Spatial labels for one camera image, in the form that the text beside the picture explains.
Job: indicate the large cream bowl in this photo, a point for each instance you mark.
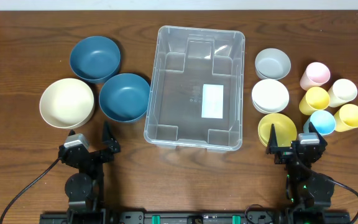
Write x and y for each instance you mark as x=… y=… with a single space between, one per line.
x=67 y=103

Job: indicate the dark blue bowl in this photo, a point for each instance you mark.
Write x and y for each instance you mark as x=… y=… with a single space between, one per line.
x=125 y=97
x=95 y=59

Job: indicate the small yellow bowl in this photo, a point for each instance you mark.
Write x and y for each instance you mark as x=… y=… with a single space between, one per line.
x=285 y=129

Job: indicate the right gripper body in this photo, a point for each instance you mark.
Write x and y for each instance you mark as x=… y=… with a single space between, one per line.
x=293 y=149

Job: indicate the light blue plastic cup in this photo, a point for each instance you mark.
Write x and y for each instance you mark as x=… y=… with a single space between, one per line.
x=324 y=122

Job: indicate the yellow cup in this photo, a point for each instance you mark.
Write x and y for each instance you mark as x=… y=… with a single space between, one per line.
x=346 y=118
x=315 y=99

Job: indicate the small white bowl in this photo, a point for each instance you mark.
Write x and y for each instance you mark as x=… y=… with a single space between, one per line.
x=269 y=96

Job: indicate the yellow cup left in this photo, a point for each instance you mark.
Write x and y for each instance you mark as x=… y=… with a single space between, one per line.
x=315 y=99

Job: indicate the yellow cup right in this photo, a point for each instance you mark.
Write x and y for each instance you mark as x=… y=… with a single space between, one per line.
x=346 y=118

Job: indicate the small grey bowl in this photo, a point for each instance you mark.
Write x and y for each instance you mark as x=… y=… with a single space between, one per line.
x=272 y=63

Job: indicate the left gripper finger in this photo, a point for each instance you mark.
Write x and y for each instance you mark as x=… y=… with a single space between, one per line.
x=72 y=132
x=108 y=138

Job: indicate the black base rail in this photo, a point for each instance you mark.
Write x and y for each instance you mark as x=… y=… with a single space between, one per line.
x=252 y=216

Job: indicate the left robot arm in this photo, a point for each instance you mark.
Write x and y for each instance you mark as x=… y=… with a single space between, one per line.
x=85 y=189

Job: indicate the clear plastic storage bin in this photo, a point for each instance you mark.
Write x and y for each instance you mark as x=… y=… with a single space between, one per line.
x=186 y=58

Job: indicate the white label in bin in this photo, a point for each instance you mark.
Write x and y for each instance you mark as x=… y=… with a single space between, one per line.
x=212 y=101

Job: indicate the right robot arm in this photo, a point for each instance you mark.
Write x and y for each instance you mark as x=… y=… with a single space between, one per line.
x=310 y=192

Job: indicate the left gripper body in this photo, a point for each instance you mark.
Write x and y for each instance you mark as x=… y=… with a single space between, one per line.
x=95 y=152

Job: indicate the pink plastic cup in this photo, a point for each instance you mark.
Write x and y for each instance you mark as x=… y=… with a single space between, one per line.
x=316 y=74

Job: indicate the cream plastic cup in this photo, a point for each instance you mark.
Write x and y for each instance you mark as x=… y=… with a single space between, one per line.
x=341 y=92

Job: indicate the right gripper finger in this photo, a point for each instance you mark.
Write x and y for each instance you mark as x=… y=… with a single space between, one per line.
x=312 y=128
x=272 y=145

